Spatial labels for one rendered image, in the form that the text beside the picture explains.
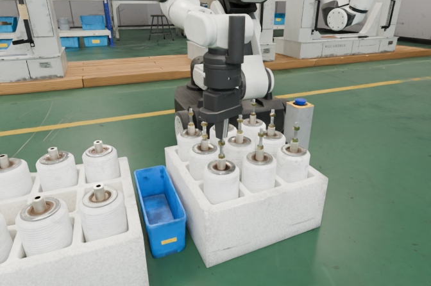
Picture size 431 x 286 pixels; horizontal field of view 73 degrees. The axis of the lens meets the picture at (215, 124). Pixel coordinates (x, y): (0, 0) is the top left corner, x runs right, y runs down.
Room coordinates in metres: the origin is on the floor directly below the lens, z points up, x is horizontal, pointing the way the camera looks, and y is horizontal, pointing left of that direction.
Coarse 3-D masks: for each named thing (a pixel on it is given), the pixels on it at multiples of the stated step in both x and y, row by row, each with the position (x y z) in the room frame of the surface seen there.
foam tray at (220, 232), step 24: (168, 168) 0.89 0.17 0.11; (312, 168) 0.78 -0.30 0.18; (192, 192) 0.66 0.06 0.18; (240, 192) 0.67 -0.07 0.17; (264, 192) 0.65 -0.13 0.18; (288, 192) 0.67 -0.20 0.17; (312, 192) 0.70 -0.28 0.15; (192, 216) 0.66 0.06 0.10; (216, 216) 0.58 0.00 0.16; (240, 216) 0.61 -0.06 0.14; (264, 216) 0.64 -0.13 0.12; (288, 216) 0.67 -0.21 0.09; (312, 216) 0.71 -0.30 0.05; (216, 240) 0.58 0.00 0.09; (240, 240) 0.61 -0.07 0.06; (264, 240) 0.64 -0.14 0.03; (216, 264) 0.58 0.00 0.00
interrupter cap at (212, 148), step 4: (196, 144) 0.80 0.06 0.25; (200, 144) 0.80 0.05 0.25; (208, 144) 0.80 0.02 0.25; (212, 144) 0.80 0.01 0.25; (192, 148) 0.77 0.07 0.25; (196, 148) 0.77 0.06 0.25; (200, 148) 0.78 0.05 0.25; (208, 148) 0.78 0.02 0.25; (212, 148) 0.77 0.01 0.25; (216, 148) 0.77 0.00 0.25; (196, 152) 0.75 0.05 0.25; (200, 152) 0.75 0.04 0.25; (204, 152) 0.75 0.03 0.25; (208, 152) 0.75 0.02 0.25; (212, 152) 0.75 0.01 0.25
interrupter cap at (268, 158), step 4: (252, 152) 0.75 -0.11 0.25; (264, 152) 0.75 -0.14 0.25; (248, 156) 0.72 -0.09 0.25; (252, 156) 0.72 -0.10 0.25; (264, 156) 0.72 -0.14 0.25; (268, 156) 0.72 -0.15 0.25; (272, 156) 0.72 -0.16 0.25; (248, 160) 0.70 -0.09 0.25; (252, 160) 0.70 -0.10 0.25; (256, 160) 0.70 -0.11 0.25; (260, 160) 0.70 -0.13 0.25; (264, 160) 0.70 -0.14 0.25; (268, 160) 0.70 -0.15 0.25; (272, 160) 0.70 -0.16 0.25; (256, 164) 0.68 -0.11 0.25; (260, 164) 0.68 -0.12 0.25; (264, 164) 0.68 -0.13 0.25
